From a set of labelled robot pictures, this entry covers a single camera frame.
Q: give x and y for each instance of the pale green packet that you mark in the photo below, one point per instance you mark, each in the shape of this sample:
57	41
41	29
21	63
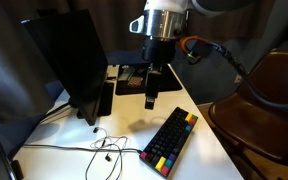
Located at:
125	72

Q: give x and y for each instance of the black mouse pad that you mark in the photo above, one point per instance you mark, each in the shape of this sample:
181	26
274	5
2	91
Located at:
169	81

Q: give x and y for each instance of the small checkered card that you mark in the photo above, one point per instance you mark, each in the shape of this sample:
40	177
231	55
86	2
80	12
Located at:
135	81

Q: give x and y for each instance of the black keyboard with coloured keys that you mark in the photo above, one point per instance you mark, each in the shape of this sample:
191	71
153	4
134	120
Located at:
167	140

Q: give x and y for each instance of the brown folding chair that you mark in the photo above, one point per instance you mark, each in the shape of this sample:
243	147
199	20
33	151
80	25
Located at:
260	116

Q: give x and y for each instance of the black monitor stand base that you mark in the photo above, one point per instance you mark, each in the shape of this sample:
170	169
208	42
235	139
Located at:
106	100

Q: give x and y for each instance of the black computer monitor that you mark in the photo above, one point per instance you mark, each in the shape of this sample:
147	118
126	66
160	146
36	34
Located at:
70	60

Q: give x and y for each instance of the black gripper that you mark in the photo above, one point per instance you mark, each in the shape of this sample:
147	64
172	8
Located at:
159	50

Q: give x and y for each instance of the small black block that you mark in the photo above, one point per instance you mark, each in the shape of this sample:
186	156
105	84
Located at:
111	78

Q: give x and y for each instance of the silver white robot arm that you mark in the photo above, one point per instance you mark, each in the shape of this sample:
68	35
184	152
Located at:
164	23

